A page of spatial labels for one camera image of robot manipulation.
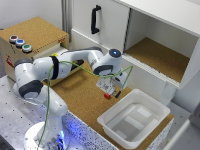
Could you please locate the white sliding door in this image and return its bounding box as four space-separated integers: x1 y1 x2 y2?
71 0 131 54

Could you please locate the green button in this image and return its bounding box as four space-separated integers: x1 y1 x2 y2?
21 43 33 54

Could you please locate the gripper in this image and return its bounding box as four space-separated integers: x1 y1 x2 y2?
96 72 130 95

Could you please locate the black door handle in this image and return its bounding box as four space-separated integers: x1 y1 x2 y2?
90 4 102 35

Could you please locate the white cabinet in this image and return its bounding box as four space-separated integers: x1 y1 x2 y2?
69 0 200 108

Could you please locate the green cable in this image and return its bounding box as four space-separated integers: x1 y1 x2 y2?
35 60 135 150

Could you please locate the blue button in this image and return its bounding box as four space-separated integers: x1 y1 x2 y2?
15 38 26 49

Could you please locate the red button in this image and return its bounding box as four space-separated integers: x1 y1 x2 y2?
8 34 19 44

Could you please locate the wooden drawer box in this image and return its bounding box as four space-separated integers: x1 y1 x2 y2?
0 16 86 89

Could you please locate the white plastic box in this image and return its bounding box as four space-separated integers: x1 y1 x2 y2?
96 88 172 150

